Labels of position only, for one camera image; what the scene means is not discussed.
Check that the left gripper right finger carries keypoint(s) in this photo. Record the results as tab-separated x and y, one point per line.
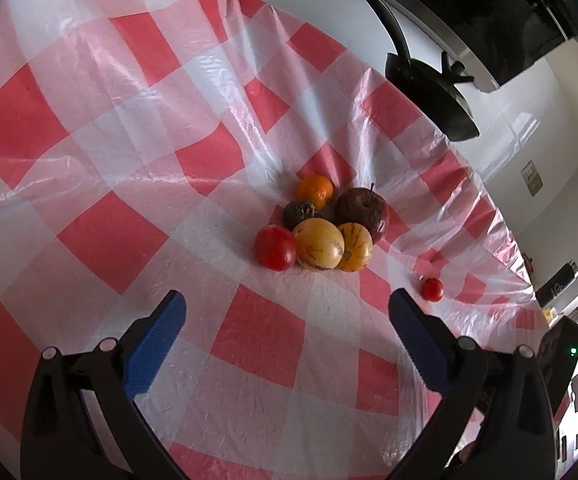
494	419

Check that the dark passion fruit back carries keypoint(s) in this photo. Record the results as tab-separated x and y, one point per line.
296	212

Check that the red white checkered tablecloth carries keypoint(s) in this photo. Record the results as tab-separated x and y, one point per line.
144	143

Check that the orange mandarin back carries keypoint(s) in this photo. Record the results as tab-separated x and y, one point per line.
315	189

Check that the black wok with lid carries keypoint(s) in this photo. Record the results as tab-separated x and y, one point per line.
433	91

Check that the wall power outlet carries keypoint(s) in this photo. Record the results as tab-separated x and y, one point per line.
532	178

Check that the red apple with stem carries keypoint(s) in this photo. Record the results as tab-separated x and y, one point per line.
363	206

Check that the small red tomato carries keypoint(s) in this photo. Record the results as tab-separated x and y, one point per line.
432	290

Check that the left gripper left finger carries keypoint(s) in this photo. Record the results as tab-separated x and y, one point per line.
59	440

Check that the yellow striped melon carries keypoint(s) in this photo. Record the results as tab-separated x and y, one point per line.
320	244
358	247

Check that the black bottle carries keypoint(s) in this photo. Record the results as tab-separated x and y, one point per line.
559	282

